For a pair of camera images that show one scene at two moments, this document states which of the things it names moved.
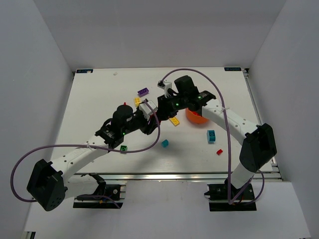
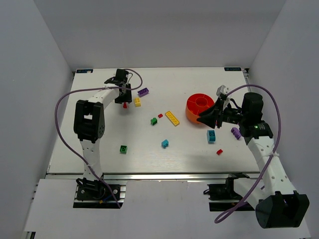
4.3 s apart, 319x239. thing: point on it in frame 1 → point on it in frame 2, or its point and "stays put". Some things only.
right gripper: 162,108 → 219,117
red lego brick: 219,152 stays put
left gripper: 148,123 → 123,98
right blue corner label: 233,69 stays put
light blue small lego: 165,143 stays put
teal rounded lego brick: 211,136 stays put
